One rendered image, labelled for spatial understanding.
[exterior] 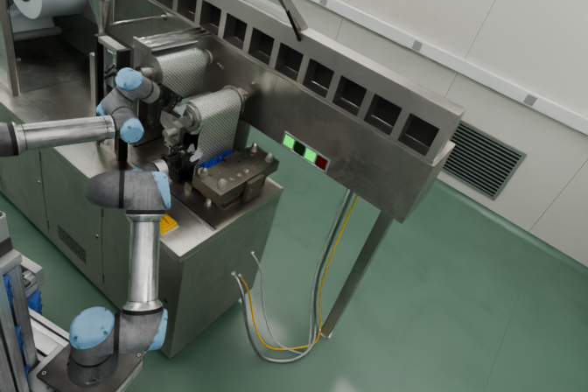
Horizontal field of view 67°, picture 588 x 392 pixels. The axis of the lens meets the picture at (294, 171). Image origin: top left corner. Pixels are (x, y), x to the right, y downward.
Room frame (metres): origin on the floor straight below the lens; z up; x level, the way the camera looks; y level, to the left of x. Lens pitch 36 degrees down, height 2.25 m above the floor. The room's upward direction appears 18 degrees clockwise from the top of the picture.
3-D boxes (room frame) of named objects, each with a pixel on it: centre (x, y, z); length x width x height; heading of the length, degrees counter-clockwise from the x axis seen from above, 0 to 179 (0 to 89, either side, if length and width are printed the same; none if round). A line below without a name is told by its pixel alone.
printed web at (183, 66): (1.67, 0.54, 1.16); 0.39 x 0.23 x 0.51; 64
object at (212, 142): (1.58, 0.36, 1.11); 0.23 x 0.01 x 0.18; 154
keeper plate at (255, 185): (1.53, 0.15, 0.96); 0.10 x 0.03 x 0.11; 154
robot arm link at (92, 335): (0.66, 0.41, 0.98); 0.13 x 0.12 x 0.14; 116
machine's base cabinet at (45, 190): (1.96, 1.29, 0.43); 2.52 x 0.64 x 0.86; 64
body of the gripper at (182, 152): (1.37, 0.47, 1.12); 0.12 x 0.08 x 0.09; 154
